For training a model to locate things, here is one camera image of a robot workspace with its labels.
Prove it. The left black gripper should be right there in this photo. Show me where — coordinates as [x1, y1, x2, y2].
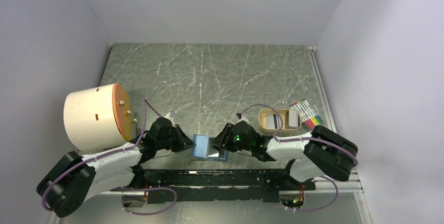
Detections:
[156, 124, 196, 152]

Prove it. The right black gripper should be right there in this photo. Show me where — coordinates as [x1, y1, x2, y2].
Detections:
[210, 122, 253, 152]

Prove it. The grey silver credit card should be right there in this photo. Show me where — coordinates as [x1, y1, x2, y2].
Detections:
[207, 146, 224, 159]

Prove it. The blue leather card holder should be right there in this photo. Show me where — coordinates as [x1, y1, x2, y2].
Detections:
[191, 134, 228, 162]

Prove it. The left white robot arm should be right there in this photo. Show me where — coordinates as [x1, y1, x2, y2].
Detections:
[36, 117, 195, 218]

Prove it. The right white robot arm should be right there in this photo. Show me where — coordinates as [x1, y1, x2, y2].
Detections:
[211, 120, 359, 189]

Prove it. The tan card tray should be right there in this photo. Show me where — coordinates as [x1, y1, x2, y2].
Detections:
[258, 109, 302, 133]

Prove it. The grey striped loose card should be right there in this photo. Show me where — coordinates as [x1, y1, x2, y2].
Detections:
[265, 114, 281, 129]

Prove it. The credit cards stack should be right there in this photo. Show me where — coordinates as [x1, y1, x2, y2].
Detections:
[286, 109, 299, 129]

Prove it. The coloured marker pack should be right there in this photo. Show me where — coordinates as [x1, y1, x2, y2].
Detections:
[290, 99, 324, 130]

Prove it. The cream cylindrical container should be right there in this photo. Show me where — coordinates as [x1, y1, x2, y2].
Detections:
[63, 83, 134, 153]

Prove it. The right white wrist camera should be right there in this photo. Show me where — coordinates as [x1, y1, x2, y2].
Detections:
[236, 113, 250, 124]

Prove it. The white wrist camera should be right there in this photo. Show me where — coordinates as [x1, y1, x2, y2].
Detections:
[236, 113, 250, 124]
[165, 110, 176, 127]

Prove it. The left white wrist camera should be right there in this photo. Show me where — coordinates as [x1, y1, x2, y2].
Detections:
[165, 110, 176, 127]

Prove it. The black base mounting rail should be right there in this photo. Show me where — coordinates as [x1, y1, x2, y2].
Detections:
[127, 169, 315, 203]

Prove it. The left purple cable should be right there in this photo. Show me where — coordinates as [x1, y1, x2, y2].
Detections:
[41, 98, 165, 216]

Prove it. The purple cable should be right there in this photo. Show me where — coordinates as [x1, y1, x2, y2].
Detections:
[238, 104, 359, 214]
[41, 98, 165, 216]

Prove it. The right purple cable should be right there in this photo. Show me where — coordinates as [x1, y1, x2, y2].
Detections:
[238, 104, 359, 214]

